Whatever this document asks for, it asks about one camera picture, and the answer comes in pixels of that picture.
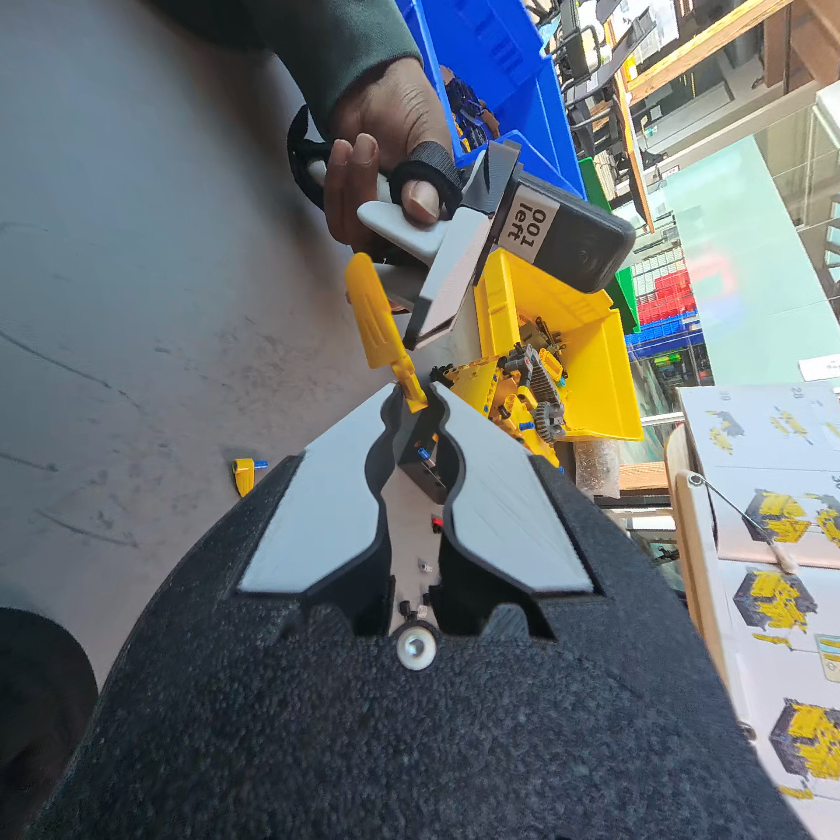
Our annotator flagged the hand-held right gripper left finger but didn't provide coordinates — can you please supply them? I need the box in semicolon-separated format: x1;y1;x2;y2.
235;382;404;637

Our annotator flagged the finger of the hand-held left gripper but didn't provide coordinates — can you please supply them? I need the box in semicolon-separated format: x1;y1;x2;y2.
375;259;431;315
402;209;493;350

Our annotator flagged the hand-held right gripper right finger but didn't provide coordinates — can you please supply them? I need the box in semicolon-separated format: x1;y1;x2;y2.
428;382;596;639

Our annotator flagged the yellow thin lego liftarm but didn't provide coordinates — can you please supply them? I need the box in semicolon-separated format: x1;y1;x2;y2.
346;252;429;414

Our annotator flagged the yellow black lego model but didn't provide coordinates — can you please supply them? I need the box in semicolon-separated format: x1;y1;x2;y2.
394;341;568;506

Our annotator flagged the person's left forearm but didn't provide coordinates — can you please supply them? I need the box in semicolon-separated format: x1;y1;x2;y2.
147;0;424;135

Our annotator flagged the heap of mixed lego beams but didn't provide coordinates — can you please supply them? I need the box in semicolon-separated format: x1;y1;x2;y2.
518;315;568;368

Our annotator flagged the dark blue lego assembly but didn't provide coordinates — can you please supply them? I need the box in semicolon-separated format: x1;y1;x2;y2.
441;64;501;155

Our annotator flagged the lego instruction booklet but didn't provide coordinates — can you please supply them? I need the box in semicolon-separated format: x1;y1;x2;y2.
679;382;840;840

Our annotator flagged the person's left hand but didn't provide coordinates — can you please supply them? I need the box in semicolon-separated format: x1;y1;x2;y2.
323;58;460;253

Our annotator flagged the green plastic storage bin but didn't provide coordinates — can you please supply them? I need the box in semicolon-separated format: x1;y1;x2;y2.
577;157;643;336

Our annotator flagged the stack of coloured storage bins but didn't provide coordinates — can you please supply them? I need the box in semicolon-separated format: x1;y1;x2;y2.
623;259;706;368

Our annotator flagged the grey bubble wrap sheet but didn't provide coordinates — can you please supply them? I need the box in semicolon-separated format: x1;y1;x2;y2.
574;438;621;500

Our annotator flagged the yellow plastic storage bin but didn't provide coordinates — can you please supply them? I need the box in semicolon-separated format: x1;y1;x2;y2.
472;246;645;444

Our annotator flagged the white wooden book stand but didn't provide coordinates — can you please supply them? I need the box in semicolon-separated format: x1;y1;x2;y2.
663;423;800;742

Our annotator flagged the blue plastic storage bin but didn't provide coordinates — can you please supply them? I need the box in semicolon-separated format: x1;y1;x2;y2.
397;0;587;200

